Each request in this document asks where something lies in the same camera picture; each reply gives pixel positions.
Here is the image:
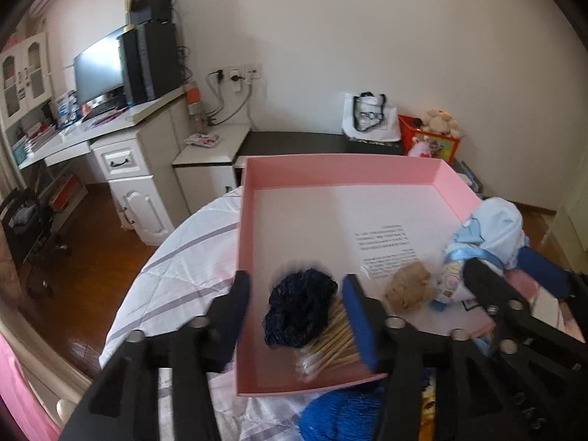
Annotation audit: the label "pink bed cover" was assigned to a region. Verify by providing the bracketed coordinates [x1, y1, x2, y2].
[0, 331, 60, 441]

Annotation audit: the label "white wall outlets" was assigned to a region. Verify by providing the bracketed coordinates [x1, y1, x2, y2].
[212, 64, 265, 84]

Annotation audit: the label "blue and white box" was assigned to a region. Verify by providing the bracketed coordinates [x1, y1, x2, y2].
[50, 92, 79, 127]

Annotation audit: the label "white low cabinet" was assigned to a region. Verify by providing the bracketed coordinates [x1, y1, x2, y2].
[172, 124, 251, 221]

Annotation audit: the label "white tote bag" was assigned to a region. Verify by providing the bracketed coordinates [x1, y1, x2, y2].
[342, 93, 401, 143]

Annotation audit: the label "orange bottle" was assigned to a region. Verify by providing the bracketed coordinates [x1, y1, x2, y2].
[184, 83, 203, 122]

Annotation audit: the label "red toy box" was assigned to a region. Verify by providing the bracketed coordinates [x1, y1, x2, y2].
[397, 114, 461, 164]

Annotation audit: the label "pink cardboard box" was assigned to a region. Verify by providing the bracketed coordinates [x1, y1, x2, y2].
[233, 154, 499, 398]

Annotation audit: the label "black computer tower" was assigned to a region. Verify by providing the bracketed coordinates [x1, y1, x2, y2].
[117, 22, 182, 106]

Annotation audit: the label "white desk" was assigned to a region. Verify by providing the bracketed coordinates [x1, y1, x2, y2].
[14, 85, 198, 249]

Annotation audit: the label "white glass-door cabinet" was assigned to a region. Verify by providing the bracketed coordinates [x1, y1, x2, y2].
[0, 31, 52, 125]

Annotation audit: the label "pink stationery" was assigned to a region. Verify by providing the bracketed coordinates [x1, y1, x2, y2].
[85, 108, 132, 130]

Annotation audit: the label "black office chair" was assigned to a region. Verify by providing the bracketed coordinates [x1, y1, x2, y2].
[0, 188, 72, 286]

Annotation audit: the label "blue crocheted toy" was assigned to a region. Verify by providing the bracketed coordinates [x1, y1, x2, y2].
[298, 383, 391, 441]

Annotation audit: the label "black low bench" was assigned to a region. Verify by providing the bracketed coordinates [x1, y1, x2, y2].
[233, 131, 483, 194]

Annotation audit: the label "light blue plush doll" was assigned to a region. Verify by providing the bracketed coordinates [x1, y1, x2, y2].
[429, 197, 529, 315]

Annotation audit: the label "beige scrunchie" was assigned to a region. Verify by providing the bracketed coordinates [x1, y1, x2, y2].
[383, 264, 435, 315]

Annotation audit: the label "black keyboard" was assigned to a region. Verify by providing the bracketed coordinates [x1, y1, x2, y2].
[80, 101, 129, 118]

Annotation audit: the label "black speaker box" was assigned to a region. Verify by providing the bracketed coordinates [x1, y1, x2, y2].
[125, 0, 173, 26]

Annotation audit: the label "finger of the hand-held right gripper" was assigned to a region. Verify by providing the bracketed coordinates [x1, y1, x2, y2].
[463, 258, 534, 327]
[519, 248, 588, 301]

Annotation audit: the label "black computer monitor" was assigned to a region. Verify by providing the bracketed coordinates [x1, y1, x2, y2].
[73, 28, 127, 107]

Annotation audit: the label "navy blue scrunchie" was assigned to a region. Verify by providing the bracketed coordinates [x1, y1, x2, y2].
[263, 269, 341, 349]

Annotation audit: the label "cream plush toy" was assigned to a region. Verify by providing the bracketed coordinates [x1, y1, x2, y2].
[422, 108, 460, 139]

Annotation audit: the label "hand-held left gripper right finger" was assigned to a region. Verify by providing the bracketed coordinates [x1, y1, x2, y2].
[341, 274, 501, 441]

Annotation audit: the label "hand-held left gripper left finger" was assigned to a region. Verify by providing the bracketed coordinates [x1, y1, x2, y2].
[60, 270, 252, 441]

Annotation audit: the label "black power cable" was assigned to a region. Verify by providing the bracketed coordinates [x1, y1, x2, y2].
[205, 70, 253, 126]

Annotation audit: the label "small patterned cloth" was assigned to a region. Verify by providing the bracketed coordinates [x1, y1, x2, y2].
[184, 132, 220, 148]

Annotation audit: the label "stack of books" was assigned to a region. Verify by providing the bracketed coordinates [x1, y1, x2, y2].
[11, 122, 58, 166]

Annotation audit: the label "pack of cotton swabs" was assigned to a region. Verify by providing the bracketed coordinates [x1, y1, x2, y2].
[294, 298, 370, 382]

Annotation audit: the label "cream bed frame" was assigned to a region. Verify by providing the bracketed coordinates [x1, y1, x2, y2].
[0, 317, 93, 428]

